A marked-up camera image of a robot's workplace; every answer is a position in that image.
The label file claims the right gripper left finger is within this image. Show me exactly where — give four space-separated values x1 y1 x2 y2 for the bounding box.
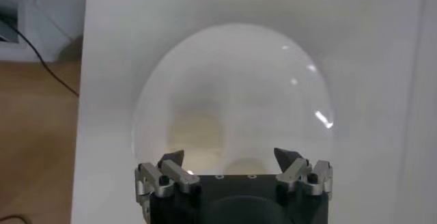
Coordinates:
134 149 201 213

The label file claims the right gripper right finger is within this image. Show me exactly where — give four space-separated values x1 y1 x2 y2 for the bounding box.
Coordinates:
272 147 334 199

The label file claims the white steamed baozi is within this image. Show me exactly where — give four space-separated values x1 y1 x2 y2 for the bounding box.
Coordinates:
169 114 225 153
223 156 272 176

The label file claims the white round plate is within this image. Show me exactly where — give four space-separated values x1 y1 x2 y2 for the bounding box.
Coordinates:
131 23 335 192

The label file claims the black floor cable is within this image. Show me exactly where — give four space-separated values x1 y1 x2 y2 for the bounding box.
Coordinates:
0 13 80 97

